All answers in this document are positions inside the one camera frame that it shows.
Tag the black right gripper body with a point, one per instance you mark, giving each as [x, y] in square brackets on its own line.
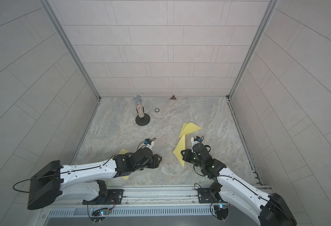
[200, 164]

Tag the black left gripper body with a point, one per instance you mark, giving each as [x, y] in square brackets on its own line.
[147, 165]

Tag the yellow square paper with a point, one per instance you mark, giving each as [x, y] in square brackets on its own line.
[189, 128]

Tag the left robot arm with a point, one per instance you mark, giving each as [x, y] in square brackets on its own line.
[56, 182]

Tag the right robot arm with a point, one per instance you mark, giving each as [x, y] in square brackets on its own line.
[263, 208]

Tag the right circuit board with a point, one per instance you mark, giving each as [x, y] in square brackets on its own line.
[220, 211]

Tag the circuit board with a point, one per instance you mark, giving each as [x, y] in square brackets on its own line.
[99, 215]
[220, 211]

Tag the black round-base stand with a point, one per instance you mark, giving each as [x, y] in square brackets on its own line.
[142, 118]

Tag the vent grille strip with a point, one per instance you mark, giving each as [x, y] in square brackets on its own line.
[136, 211]

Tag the left circuit board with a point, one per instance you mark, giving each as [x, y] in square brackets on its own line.
[99, 215]

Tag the metal corner profile right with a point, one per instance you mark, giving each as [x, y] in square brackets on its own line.
[260, 31]

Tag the metal corner profile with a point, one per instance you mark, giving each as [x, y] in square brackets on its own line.
[260, 31]
[65, 40]

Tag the metal corner profile left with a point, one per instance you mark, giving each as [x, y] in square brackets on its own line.
[65, 40]

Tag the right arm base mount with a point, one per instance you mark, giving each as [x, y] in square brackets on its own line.
[208, 195]

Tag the aluminium rail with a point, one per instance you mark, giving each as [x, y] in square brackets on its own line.
[133, 195]

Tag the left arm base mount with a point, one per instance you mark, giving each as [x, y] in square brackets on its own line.
[105, 196]

